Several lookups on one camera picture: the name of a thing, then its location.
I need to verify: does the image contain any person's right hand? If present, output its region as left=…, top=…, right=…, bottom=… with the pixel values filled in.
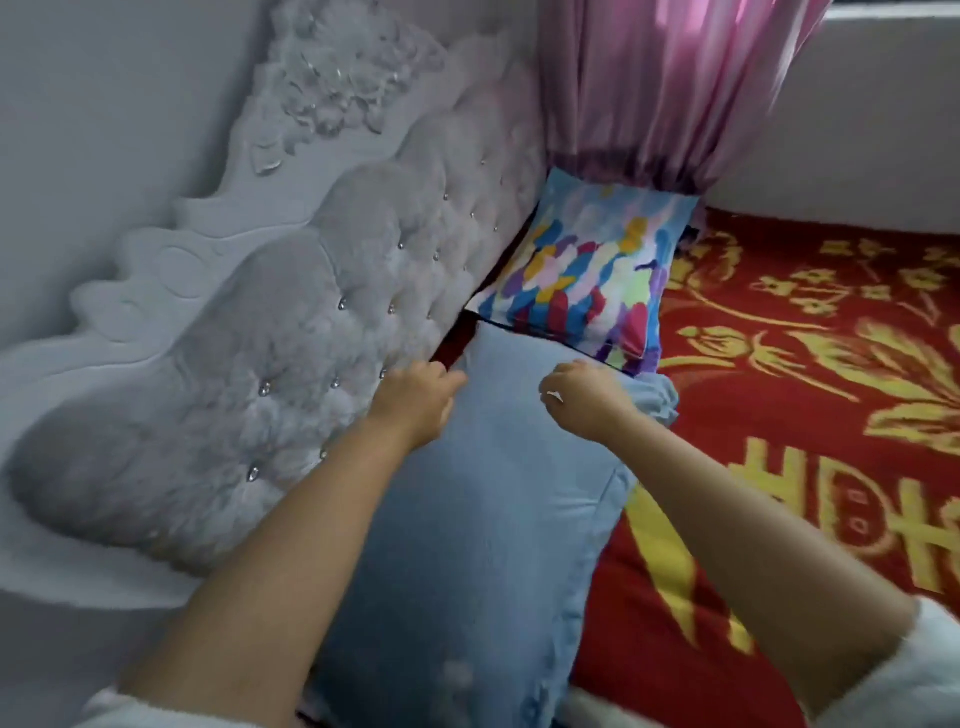
left=538, top=359, right=639, bottom=444

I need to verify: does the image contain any person's left hand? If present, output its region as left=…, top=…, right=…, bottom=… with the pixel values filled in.
left=367, top=361, right=470, bottom=451

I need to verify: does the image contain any colourful feather print pillow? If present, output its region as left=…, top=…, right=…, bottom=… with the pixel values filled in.
left=466, top=166, right=703, bottom=378

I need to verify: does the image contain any light blue pillow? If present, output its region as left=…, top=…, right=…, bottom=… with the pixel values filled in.
left=299, top=326, right=680, bottom=728

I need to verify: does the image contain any person's right forearm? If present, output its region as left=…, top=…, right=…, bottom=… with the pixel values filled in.
left=599, top=412, right=924, bottom=714

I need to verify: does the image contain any person's left forearm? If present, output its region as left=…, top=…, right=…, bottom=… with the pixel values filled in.
left=119, top=419, right=444, bottom=721

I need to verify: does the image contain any white tufted headboard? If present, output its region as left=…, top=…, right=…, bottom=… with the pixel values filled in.
left=0, top=0, right=553, bottom=613

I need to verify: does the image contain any red floral blanket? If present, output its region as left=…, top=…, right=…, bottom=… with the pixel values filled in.
left=434, top=206, right=960, bottom=728

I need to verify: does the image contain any pink curtain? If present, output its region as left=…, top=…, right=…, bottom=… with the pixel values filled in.
left=536, top=0, right=834, bottom=198

